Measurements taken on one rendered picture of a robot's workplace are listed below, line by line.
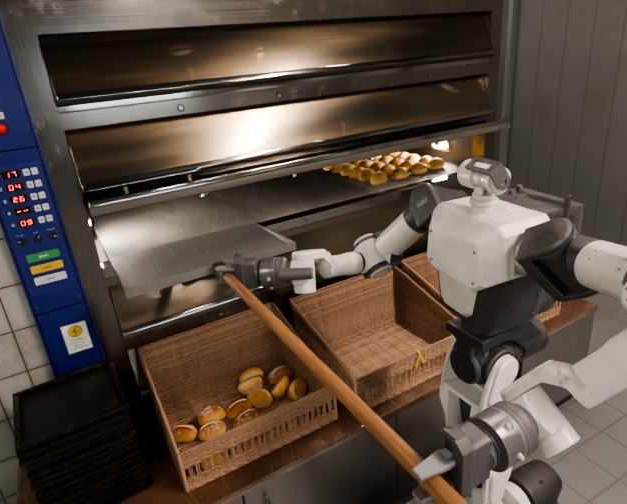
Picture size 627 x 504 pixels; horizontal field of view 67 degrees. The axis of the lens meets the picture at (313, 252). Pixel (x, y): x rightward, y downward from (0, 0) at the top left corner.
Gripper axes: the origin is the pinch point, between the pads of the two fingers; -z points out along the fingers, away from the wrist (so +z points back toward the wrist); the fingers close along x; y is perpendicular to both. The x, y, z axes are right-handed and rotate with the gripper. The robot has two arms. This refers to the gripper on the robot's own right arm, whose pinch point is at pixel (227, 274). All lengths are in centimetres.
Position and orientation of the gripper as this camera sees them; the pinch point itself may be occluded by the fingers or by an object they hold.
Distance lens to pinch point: 142.5
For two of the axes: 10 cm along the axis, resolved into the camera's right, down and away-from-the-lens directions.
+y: -1.0, 3.9, -9.1
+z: 9.9, -0.5, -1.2
